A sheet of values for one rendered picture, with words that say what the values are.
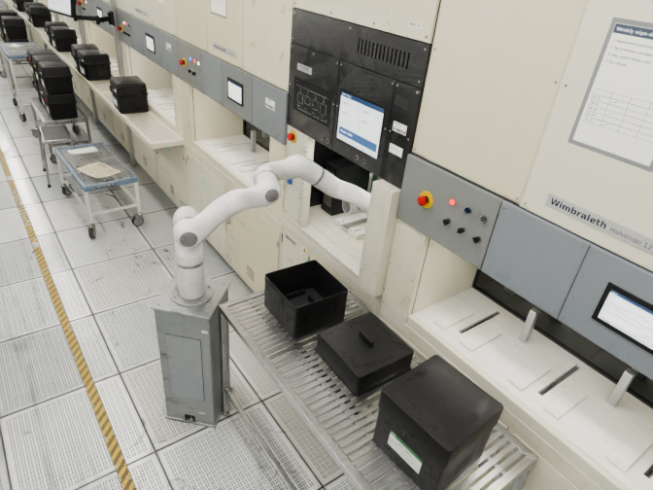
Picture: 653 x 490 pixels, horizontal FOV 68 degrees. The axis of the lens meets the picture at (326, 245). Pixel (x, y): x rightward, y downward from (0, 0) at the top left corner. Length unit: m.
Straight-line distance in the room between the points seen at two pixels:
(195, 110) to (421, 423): 2.93
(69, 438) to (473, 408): 2.02
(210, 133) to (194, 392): 2.10
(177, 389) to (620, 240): 2.05
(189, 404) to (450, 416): 1.51
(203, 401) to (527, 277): 1.70
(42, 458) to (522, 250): 2.36
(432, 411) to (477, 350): 0.55
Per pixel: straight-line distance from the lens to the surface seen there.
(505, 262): 1.71
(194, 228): 2.06
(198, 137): 3.92
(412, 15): 1.88
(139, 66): 5.25
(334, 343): 1.96
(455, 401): 1.66
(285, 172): 2.08
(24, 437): 2.98
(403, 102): 1.91
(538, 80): 1.58
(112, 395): 3.02
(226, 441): 2.72
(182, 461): 2.68
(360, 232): 2.63
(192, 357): 2.43
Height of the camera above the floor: 2.20
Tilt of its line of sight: 32 degrees down
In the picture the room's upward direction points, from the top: 6 degrees clockwise
